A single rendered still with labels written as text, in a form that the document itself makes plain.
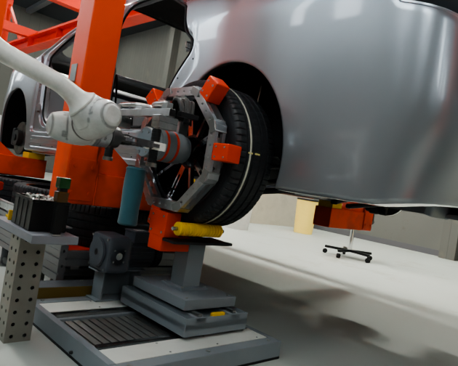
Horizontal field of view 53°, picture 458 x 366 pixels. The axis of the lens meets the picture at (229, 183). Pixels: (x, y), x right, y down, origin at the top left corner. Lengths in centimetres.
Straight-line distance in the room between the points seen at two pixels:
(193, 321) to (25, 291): 67
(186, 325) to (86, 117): 94
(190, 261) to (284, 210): 847
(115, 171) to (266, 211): 788
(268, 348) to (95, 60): 154
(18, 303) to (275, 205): 867
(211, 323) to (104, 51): 136
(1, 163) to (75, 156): 196
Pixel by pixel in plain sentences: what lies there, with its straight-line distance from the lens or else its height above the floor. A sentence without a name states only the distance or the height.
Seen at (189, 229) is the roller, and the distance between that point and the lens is 195.
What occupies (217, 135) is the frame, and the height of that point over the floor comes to 92.
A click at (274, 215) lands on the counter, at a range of 1030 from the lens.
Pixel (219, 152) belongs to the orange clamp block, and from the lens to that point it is 179.
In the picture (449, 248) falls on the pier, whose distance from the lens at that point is 969.
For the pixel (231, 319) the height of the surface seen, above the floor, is 15.
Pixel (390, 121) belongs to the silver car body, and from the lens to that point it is 168.
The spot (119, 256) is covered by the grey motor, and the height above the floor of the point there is 32.
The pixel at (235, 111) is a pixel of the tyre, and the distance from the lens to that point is 190.
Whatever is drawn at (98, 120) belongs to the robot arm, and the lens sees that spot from 140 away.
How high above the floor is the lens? 73
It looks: level
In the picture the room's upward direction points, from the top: 9 degrees clockwise
